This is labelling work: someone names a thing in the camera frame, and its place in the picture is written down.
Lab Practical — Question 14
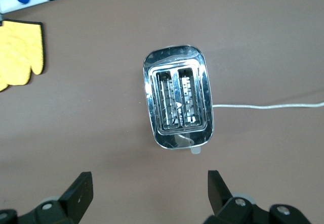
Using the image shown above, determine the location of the silver and beige toaster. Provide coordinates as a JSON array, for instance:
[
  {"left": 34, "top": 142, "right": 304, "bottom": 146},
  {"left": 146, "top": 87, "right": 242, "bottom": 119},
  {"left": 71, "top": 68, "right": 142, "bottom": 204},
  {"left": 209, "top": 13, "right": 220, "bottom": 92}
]
[{"left": 143, "top": 44, "right": 215, "bottom": 155}]

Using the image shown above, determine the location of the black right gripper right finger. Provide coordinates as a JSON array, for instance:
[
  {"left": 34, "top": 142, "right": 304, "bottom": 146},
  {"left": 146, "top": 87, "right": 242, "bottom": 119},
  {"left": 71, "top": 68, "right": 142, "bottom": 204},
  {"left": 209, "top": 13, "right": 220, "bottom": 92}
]
[{"left": 205, "top": 170, "right": 270, "bottom": 224}]

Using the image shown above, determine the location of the yellow quilted oven mitt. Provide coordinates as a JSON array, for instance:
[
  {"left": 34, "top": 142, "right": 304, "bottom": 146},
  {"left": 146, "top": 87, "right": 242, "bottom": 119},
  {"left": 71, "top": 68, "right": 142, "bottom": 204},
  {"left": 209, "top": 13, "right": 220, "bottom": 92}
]
[
  {"left": 0, "top": 19, "right": 46, "bottom": 86},
  {"left": 0, "top": 64, "right": 10, "bottom": 93}
]

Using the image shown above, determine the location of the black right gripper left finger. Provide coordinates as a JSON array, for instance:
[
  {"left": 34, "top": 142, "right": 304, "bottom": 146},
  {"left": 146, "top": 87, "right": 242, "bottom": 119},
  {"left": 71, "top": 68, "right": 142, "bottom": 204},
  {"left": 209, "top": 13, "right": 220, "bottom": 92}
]
[{"left": 17, "top": 171, "right": 94, "bottom": 224}]

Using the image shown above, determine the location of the white toaster power cable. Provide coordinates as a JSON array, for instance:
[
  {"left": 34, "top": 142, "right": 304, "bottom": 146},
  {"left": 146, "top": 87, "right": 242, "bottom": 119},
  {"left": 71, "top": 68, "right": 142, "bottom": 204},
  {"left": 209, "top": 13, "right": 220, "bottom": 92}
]
[{"left": 212, "top": 102, "right": 324, "bottom": 110}]

